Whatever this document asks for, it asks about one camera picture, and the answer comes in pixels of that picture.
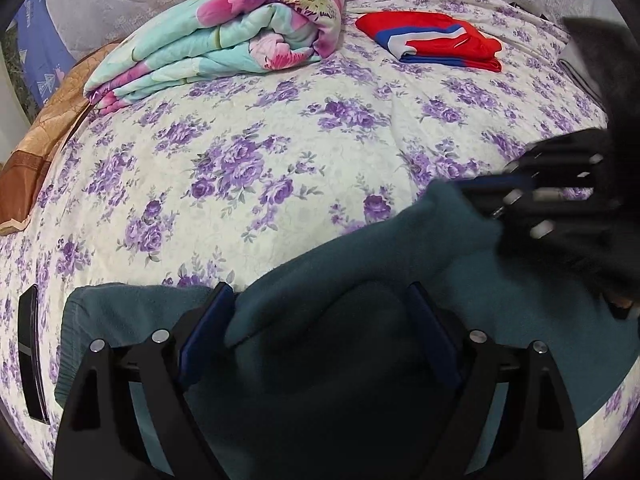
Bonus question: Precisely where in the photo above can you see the grey folded garment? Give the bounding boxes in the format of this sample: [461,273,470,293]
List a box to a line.
[558,40,602,104]

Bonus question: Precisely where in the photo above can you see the blue patterned fabric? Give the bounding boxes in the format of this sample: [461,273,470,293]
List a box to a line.
[14,0,76,107]

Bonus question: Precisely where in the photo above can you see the floral purple bed sheet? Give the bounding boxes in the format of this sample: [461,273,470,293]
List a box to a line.
[1,0,605,470]

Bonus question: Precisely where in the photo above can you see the dark teal pants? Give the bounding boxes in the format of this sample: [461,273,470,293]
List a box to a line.
[56,183,639,479]

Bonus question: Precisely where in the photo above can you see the person's right hand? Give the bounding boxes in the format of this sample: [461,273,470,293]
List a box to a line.
[603,290,640,321]

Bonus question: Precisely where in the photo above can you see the black smartphone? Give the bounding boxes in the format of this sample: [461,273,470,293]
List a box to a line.
[17,284,50,425]

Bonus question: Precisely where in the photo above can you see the folded floral turquoise quilt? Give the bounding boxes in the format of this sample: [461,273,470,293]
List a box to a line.
[84,0,345,115]

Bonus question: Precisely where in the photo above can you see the brown orange pillow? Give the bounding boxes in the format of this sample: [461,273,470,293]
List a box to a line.
[0,42,117,236]

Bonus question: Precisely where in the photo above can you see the folded red striped garment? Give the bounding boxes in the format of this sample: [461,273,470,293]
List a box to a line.
[355,11,502,73]

